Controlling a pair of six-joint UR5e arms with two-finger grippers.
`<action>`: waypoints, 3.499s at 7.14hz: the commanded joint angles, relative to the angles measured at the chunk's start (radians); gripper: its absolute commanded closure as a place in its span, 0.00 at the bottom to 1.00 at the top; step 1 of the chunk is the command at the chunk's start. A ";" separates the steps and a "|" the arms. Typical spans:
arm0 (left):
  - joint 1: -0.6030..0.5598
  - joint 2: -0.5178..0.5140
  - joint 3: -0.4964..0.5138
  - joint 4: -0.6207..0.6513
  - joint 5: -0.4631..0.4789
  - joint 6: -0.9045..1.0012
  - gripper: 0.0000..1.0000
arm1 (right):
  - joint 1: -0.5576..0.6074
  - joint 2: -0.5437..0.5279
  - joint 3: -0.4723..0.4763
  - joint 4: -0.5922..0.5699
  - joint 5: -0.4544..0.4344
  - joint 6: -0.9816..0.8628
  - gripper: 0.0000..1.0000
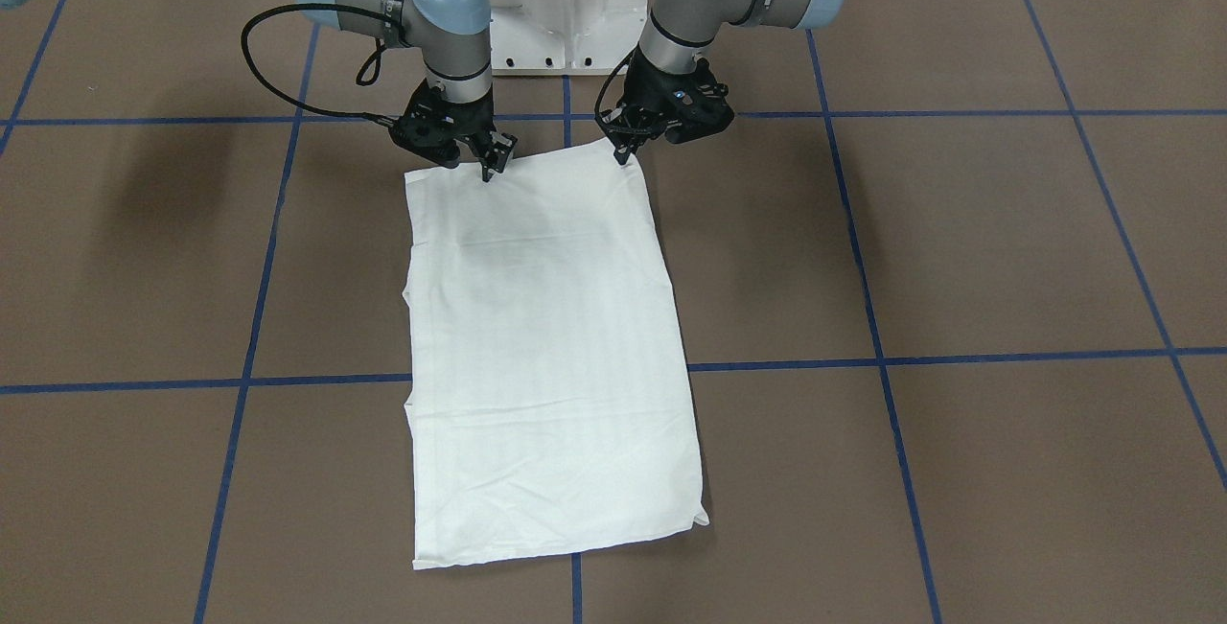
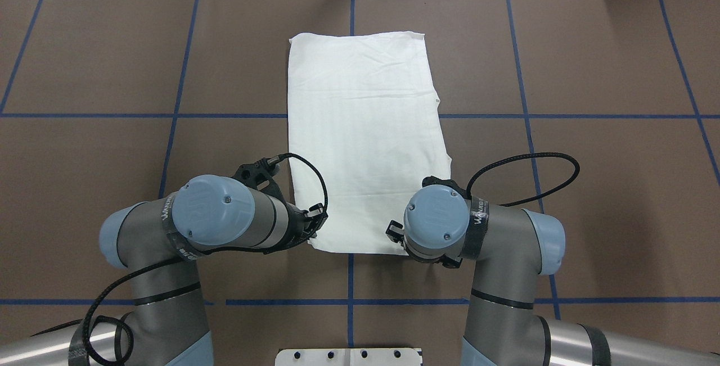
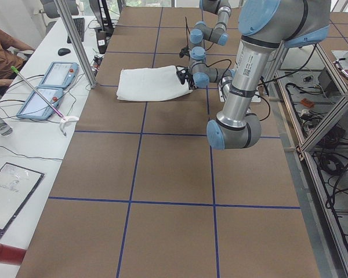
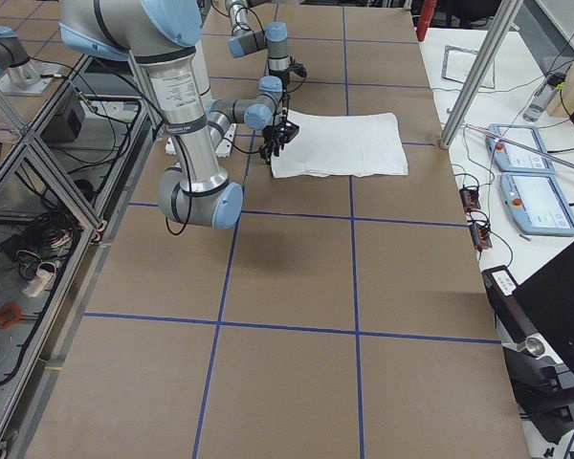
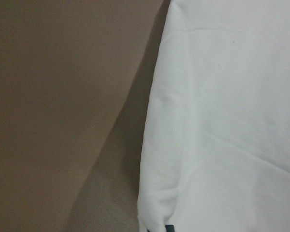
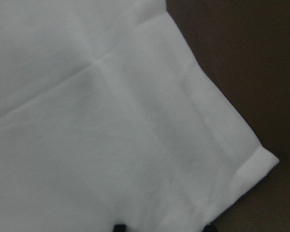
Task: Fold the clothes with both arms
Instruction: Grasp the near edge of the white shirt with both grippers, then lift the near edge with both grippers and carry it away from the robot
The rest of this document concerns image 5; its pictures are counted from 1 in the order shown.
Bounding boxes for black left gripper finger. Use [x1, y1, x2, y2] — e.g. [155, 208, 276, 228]
[165, 224, 175, 232]

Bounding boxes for white long-sleeve printed shirt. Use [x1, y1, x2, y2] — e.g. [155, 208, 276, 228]
[137, 0, 290, 232]

